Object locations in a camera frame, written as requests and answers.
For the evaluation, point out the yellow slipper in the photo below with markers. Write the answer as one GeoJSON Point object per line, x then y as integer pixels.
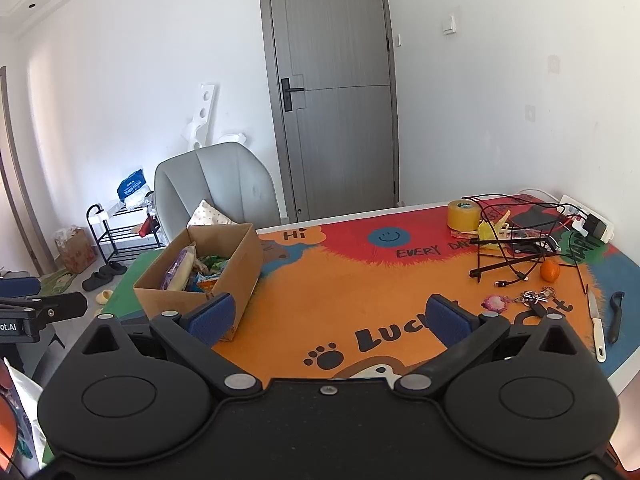
{"type": "Point", "coordinates": [102, 296]}

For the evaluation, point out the brown printed cardboard box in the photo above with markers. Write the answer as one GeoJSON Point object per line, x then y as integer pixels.
{"type": "Point", "coordinates": [77, 255]}

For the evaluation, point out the blue plastic bag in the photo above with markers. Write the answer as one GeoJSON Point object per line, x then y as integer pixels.
{"type": "Point", "coordinates": [131, 185]}

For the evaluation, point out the orange fruit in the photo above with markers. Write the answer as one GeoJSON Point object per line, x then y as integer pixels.
{"type": "Point", "coordinates": [548, 270]}

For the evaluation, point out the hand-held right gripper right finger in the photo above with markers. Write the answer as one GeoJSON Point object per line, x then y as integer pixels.
{"type": "Point", "coordinates": [447, 320]}

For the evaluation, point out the grey armchair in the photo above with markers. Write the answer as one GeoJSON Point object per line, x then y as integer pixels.
{"type": "Point", "coordinates": [225, 180]}

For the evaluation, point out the black peeler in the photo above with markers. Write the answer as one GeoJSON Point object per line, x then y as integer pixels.
{"type": "Point", "coordinates": [615, 320]}

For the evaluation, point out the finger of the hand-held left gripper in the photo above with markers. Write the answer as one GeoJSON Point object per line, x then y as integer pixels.
{"type": "Point", "coordinates": [20, 286]}
{"type": "Point", "coordinates": [60, 305]}

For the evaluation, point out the black charger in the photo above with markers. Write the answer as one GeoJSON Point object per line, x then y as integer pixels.
{"type": "Point", "coordinates": [595, 225]}

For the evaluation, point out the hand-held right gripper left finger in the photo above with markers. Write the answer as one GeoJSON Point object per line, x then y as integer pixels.
{"type": "Point", "coordinates": [215, 317]}

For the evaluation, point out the black flat case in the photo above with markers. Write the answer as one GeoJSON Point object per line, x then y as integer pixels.
{"type": "Point", "coordinates": [535, 217]}

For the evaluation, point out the white dotted pillow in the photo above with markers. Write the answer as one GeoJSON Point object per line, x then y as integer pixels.
{"type": "Point", "coordinates": [207, 215]}

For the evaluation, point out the colourful printed mat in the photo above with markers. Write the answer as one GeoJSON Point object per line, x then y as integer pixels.
{"type": "Point", "coordinates": [350, 285]}

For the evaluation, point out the clear plastic bag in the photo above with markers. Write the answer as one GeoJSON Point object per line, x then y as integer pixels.
{"type": "Point", "coordinates": [137, 200]}

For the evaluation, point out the yellow plastic clip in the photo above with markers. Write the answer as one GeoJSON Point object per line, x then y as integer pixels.
{"type": "Point", "coordinates": [489, 232]}

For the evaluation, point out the black slipper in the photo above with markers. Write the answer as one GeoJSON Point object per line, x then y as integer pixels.
{"type": "Point", "coordinates": [95, 281]}
{"type": "Point", "coordinates": [115, 268]}

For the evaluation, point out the bunch of keys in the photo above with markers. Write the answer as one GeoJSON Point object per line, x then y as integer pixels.
{"type": "Point", "coordinates": [535, 299]}

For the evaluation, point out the white box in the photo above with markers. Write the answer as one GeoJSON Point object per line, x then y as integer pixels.
{"type": "Point", "coordinates": [110, 209]}

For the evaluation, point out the white foam board with holes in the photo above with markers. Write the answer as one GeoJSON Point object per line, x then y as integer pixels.
{"type": "Point", "coordinates": [205, 110]}

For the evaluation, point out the white power strip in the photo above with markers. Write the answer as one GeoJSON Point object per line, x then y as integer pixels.
{"type": "Point", "coordinates": [607, 232]}

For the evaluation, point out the white wall outlet cover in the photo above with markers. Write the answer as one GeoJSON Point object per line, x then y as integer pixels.
{"type": "Point", "coordinates": [530, 112]}

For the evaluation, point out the white plastic bag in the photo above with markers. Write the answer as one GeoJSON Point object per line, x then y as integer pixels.
{"type": "Point", "coordinates": [25, 400]}

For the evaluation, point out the white knife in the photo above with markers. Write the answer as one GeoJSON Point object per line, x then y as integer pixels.
{"type": "Point", "coordinates": [597, 335]}

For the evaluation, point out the green floor rug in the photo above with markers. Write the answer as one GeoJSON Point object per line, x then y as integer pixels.
{"type": "Point", "coordinates": [55, 284]}

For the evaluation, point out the small white foam piece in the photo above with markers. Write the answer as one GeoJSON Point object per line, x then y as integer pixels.
{"type": "Point", "coordinates": [232, 138]}

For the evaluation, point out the orange thing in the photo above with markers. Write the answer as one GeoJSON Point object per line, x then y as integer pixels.
{"type": "Point", "coordinates": [6, 410]}

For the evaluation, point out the white light switch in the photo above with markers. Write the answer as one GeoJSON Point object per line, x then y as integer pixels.
{"type": "Point", "coordinates": [448, 24]}

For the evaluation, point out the black shoe rack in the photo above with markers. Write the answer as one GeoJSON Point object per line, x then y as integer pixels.
{"type": "Point", "coordinates": [125, 232]}

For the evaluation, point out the orange cracker packet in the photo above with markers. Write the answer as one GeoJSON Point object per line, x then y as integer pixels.
{"type": "Point", "coordinates": [207, 285]}

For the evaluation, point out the yellow tape roll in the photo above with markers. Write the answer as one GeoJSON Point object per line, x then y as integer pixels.
{"type": "Point", "coordinates": [462, 217]}

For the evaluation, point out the grey door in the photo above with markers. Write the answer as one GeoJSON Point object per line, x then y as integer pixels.
{"type": "Point", "coordinates": [340, 135]}

